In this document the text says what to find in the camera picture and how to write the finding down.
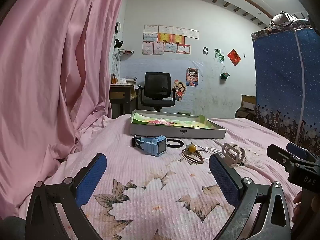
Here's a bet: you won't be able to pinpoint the person's right hand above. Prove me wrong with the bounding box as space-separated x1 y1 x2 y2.
293 191 304 223

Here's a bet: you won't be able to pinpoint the amber bead hair tie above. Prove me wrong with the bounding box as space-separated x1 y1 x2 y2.
182 142 204 164

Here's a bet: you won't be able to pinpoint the grey bag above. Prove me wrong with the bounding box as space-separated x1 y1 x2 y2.
271 11 309 28

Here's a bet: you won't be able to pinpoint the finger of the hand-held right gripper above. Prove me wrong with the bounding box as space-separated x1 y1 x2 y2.
286 142 312 161
266 144 298 172

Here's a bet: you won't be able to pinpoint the group of wall certificates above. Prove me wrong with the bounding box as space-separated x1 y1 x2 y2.
142 24 200 55

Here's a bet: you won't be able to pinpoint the colourful paper lining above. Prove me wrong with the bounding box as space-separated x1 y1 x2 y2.
132 112 213 129

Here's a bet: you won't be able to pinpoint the pink curtain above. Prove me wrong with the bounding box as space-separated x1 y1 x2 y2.
0 0 129 210

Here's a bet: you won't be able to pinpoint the blue smartwatch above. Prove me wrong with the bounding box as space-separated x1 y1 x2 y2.
132 135 168 157

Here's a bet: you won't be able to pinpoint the white hair claw clip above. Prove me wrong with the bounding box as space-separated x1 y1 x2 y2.
221 142 246 167

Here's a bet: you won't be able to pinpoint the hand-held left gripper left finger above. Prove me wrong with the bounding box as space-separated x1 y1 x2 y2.
25 152 108 240

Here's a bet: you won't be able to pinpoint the wooden desk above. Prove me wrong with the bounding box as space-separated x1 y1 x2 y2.
109 84 140 119

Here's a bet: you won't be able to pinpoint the grey cardboard box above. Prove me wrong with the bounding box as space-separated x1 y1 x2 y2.
130 110 227 139

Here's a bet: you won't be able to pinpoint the cartoon couple poster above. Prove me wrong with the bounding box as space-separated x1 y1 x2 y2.
173 79 187 102

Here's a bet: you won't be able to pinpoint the brown cardboard carton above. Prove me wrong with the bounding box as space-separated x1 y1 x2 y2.
240 94 257 110

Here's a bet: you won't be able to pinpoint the white chain bracelet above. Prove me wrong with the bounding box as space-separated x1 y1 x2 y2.
196 146 224 159

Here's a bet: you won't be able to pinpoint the black office chair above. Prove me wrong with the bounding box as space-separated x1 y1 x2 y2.
139 72 175 112

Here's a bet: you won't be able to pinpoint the cartoon boy poster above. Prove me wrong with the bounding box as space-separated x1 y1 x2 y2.
185 67 200 87

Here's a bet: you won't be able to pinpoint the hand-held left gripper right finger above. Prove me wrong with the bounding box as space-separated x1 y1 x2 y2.
209 154 292 240

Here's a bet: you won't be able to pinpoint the black braided hair tie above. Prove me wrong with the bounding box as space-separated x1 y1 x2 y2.
166 139 185 149

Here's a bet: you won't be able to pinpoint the blue fabric wardrobe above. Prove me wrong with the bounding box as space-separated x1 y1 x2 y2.
251 26 320 153

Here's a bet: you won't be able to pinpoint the green photo cards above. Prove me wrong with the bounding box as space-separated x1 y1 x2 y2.
214 49 225 63

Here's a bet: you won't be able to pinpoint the red diamond paper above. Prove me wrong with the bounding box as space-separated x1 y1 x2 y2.
227 49 242 66

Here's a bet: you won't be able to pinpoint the dark storage bag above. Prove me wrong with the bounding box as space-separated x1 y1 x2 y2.
234 107 255 119

